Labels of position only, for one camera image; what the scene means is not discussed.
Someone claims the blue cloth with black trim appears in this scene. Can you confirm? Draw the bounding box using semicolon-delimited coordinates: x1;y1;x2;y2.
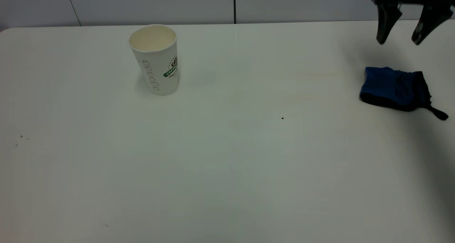
359;66;449;121

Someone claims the white paper coffee cup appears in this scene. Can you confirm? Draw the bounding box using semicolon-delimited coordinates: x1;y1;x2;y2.
128;24;179;96

